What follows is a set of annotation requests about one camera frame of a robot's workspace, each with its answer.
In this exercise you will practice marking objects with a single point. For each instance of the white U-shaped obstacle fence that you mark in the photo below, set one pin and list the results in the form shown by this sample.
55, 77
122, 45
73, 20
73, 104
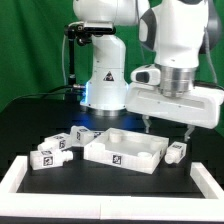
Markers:
209, 208

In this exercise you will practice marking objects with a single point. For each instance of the black camera on stand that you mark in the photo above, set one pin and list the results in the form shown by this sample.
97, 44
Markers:
80, 33

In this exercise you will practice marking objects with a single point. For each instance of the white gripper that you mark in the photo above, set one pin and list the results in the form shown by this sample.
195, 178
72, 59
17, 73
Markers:
198, 107

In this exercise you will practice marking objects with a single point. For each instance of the white square tabletop part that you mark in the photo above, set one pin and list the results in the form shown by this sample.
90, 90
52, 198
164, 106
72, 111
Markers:
128, 150

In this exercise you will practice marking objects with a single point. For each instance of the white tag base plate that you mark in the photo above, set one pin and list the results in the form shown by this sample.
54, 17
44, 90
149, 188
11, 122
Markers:
95, 134

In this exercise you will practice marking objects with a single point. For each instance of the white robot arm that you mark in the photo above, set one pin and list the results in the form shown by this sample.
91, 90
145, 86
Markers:
145, 57

